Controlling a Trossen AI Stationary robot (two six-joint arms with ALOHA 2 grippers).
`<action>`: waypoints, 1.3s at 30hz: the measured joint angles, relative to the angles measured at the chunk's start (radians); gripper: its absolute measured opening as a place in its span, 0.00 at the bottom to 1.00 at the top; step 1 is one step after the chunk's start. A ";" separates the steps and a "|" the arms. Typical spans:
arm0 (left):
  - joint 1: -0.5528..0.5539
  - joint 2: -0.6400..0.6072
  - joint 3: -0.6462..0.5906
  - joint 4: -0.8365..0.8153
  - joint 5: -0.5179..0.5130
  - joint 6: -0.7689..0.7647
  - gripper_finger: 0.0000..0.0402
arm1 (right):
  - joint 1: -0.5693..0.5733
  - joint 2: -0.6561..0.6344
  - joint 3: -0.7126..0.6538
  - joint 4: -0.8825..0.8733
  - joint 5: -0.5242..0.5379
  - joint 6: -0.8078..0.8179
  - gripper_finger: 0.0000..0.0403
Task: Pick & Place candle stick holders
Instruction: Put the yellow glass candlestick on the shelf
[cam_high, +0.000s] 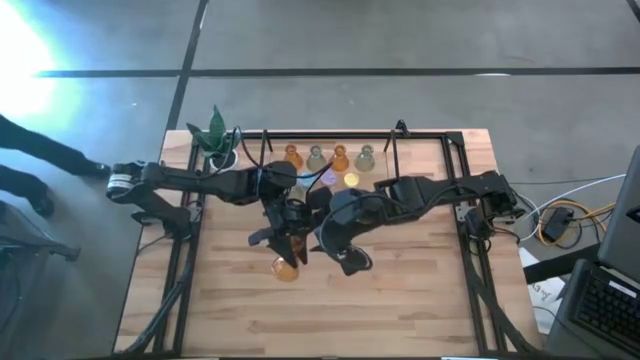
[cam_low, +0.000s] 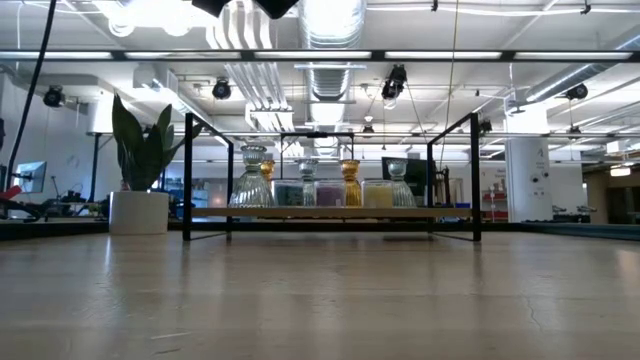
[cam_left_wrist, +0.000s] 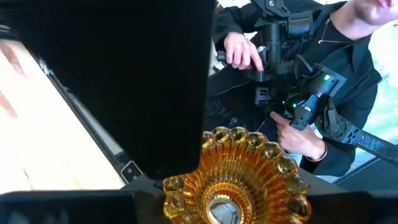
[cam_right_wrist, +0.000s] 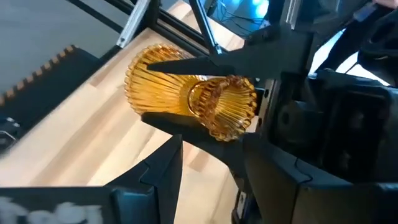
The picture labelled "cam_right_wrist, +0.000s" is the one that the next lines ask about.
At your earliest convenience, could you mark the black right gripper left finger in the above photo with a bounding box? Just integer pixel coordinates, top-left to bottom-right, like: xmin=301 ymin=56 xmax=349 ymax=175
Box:
xmin=105 ymin=133 xmax=184 ymax=224

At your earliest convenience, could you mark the black strip with orange notches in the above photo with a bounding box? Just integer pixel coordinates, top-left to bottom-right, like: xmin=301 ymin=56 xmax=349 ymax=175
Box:
xmin=0 ymin=44 xmax=105 ymax=134

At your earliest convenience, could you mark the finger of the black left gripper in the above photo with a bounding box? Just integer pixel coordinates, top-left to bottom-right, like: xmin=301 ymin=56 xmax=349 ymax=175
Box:
xmin=141 ymin=111 xmax=249 ymax=175
xmin=146 ymin=25 xmax=314 ymax=79

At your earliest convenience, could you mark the amber ribbed glass candle holder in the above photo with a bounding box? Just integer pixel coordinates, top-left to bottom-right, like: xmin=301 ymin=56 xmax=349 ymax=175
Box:
xmin=123 ymin=43 xmax=259 ymax=143

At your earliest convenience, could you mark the silver aluminium extrusion bar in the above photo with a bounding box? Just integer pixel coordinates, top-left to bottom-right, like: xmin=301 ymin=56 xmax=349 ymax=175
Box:
xmin=116 ymin=0 xmax=152 ymax=49

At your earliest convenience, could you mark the blue lit monitor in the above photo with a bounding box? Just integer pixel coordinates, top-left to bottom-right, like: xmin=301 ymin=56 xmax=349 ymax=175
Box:
xmin=200 ymin=0 xmax=271 ymax=40

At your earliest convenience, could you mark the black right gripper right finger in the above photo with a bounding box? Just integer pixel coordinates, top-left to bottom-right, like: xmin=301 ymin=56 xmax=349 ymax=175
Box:
xmin=241 ymin=133 xmax=354 ymax=224

